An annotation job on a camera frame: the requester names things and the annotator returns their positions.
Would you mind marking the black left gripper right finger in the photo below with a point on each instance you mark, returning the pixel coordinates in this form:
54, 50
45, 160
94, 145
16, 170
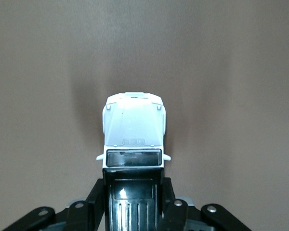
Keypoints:
180, 211

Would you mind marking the white jeep toy black bed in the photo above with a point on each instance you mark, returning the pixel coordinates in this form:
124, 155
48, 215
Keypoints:
133, 125

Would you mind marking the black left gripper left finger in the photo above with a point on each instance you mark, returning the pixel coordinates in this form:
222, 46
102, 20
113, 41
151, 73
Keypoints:
91, 207

